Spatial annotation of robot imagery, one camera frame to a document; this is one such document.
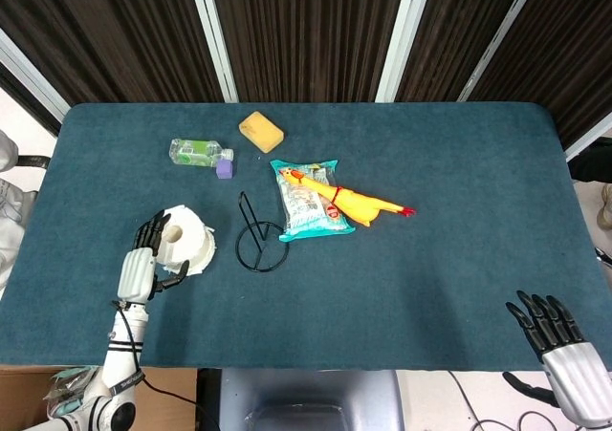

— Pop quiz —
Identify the black bag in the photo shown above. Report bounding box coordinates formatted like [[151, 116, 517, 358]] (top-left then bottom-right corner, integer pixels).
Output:
[[568, 137, 612, 184]]

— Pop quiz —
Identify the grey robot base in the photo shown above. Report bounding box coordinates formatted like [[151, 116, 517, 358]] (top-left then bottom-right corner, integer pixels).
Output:
[[218, 368, 405, 431]]

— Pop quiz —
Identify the teal snack packet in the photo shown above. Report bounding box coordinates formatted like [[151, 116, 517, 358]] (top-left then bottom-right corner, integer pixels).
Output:
[[269, 158, 357, 244]]

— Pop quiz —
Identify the yellow rubber chicken toy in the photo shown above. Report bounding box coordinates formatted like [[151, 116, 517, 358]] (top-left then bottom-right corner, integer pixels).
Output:
[[281, 167, 417, 227]]

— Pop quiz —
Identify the black metal wire stand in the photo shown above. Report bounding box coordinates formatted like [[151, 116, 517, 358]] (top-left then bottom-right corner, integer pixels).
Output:
[[234, 190, 291, 273]]

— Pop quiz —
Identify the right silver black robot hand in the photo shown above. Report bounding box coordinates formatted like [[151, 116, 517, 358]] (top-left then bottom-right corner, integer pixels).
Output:
[[501, 290, 612, 430]]

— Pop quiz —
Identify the brown cardboard box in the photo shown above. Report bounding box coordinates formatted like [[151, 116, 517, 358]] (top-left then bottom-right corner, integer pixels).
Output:
[[0, 364, 198, 431]]

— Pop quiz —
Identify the crumpled clear plastic bag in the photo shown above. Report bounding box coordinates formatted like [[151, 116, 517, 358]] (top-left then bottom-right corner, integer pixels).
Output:
[[43, 366, 104, 420]]

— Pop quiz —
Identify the yellow rectangular sponge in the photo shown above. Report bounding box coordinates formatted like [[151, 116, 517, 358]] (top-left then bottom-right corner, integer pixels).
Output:
[[238, 110, 285, 155]]

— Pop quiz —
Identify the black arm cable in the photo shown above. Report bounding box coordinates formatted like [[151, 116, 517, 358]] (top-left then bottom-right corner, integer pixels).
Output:
[[111, 299, 224, 431]]

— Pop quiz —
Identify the clear green-label plastic bottle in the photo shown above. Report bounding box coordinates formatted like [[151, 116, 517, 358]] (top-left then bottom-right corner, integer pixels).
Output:
[[167, 138, 235, 168]]

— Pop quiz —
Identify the white toilet paper roll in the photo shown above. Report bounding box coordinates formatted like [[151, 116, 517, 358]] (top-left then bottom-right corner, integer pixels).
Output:
[[153, 204, 217, 278]]

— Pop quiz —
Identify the white partition frame post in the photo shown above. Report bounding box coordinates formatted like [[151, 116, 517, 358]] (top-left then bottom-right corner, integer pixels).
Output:
[[186, 0, 239, 103], [0, 28, 71, 123], [375, 0, 435, 103], [563, 123, 612, 162], [457, 0, 544, 102]]

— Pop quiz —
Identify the white padded object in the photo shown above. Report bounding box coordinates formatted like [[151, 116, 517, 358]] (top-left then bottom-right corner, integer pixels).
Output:
[[0, 129, 39, 290]]

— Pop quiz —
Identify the black bar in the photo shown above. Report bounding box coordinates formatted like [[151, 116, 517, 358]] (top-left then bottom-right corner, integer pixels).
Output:
[[16, 155, 52, 170]]

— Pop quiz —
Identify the thin floor cable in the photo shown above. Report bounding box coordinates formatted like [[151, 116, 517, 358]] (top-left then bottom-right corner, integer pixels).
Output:
[[447, 370, 556, 431]]

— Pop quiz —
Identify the dark brown pleated partition panel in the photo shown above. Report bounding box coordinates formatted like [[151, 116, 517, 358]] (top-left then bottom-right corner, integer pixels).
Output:
[[395, 0, 532, 103], [208, 0, 407, 103], [0, 0, 226, 136], [468, 0, 612, 148]]

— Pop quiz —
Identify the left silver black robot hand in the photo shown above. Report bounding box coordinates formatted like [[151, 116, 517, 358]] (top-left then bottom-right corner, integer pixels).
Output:
[[117, 209, 191, 306]]

